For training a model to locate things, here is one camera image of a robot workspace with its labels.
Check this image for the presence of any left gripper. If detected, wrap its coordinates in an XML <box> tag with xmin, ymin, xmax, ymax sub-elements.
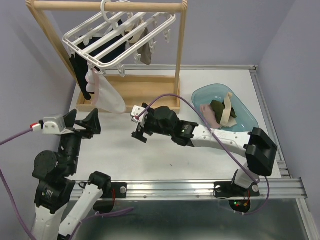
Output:
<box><xmin>61</xmin><ymin>105</ymin><xmax>103</xmax><ymax>171</ymax></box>

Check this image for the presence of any aluminium mounting rail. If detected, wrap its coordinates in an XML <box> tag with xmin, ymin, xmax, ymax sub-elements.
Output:
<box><xmin>113</xmin><ymin>178</ymin><xmax>308</xmax><ymax>202</ymax></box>

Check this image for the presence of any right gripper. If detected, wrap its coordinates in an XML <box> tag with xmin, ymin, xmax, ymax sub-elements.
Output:
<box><xmin>131</xmin><ymin>103</ymin><xmax>174</xmax><ymax>143</ymax></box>

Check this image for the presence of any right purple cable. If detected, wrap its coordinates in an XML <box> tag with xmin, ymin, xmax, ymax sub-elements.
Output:
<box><xmin>134</xmin><ymin>93</ymin><xmax>270</xmax><ymax>217</ymax></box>

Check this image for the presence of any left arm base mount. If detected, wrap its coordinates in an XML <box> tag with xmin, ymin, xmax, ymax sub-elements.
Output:
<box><xmin>101</xmin><ymin>182</ymin><xmax>128</xmax><ymax>200</ymax></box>

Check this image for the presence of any dark green underwear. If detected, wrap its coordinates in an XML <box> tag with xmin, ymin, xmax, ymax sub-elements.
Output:
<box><xmin>210</xmin><ymin>92</ymin><xmax>237</xmax><ymax>128</ymax></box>

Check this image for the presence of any purple cable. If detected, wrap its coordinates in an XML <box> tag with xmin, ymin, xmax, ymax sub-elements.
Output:
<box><xmin>0</xmin><ymin>122</ymin><xmax>136</xmax><ymax>240</ymax></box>
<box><xmin>134</xmin><ymin>93</ymin><xmax>270</xmax><ymax>217</ymax></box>

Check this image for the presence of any black underwear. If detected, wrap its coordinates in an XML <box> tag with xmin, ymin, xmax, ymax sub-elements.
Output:
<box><xmin>69</xmin><ymin>35</ymin><xmax>126</xmax><ymax>100</ymax></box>

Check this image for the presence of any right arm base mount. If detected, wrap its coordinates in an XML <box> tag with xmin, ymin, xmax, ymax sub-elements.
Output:
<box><xmin>213</xmin><ymin>180</ymin><xmax>260</xmax><ymax>199</ymax></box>

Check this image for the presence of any pink mauve underwear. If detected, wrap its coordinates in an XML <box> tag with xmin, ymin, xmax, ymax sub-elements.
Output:
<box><xmin>200</xmin><ymin>104</ymin><xmax>223</xmax><ymax>129</ymax></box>

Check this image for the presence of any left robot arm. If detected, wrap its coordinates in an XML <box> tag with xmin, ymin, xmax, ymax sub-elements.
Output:
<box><xmin>31</xmin><ymin>108</ymin><xmax>112</xmax><ymax>240</ymax></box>

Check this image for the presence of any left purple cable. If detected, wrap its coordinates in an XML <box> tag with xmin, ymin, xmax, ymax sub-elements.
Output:
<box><xmin>0</xmin><ymin>122</ymin><xmax>136</xmax><ymax>240</ymax></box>

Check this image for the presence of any wooden clothes rack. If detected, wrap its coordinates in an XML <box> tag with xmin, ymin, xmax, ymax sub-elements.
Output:
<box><xmin>26</xmin><ymin>0</ymin><xmax>188</xmax><ymax>113</ymax></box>

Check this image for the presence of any white plastic clip hanger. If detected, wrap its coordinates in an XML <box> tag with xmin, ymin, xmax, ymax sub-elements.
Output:
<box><xmin>62</xmin><ymin>0</ymin><xmax>176</xmax><ymax>76</ymax></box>

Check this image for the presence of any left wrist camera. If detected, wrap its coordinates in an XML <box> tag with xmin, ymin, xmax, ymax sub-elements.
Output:
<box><xmin>42</xmin><ymin>114</ymin><xmax>66</xmax><ymax>135</ymax></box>

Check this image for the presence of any teal plastic basin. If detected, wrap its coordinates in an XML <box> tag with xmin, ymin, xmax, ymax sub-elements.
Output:
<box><xmin>191</xmin><ymin>83</ymin><xmax>259</xmax><ymax>132</ymax></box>

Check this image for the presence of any light pink underwear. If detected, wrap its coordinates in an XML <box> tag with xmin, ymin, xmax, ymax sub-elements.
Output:
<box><xmin>85</xmin><ymin>69</ymin><xmax>127</xmax><ymax>115</ymax></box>

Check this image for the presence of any navy underwear white trim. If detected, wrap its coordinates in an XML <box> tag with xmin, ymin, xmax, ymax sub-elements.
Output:
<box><xmin>113</xmin><ymin>21</ymin><xmax>131</xmax><ymax>35</ymax></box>

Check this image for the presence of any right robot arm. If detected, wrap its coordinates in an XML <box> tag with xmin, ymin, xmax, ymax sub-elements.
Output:
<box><xmin>130</xmin><ymin>104</ymin><xmax>278</xmax><ymax>195</ymax></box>

